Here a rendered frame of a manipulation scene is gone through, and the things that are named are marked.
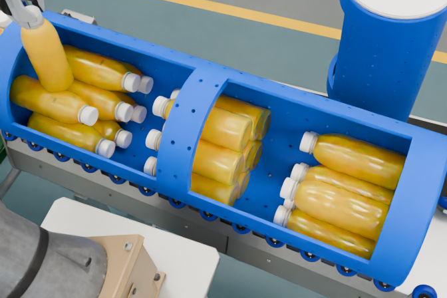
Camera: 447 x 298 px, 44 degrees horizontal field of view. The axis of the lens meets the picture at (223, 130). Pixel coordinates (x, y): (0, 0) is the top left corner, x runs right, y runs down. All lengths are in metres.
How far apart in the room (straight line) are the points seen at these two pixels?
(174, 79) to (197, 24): 1.53
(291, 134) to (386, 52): 0.41
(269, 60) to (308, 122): 1.45
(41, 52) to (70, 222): 0.32
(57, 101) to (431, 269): 0.83
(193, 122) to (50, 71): 0.32
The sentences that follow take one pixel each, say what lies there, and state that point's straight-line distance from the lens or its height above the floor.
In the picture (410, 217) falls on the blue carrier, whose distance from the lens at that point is 0.91.
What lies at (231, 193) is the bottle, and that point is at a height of 1.07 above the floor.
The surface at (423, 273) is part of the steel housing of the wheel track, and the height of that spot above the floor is 0.93.
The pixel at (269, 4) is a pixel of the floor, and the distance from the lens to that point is 2.82.
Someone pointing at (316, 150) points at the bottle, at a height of 1.12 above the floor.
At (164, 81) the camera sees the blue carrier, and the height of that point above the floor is 1.03.
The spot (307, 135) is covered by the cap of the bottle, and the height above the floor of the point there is 1.12.
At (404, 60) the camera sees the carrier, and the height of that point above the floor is 0.87.
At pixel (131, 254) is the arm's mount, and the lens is 0.76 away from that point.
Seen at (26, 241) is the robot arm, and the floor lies 1.38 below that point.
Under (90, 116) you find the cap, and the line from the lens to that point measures 1.15.
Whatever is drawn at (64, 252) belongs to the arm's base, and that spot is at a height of 1.34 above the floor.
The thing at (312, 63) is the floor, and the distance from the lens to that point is 2.58.
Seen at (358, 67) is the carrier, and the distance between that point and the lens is 1.55.
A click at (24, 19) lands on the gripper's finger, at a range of 1.03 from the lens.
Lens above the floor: 2.03
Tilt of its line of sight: 59 degrees down
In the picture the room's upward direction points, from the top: 8 degrees counter-clockwise
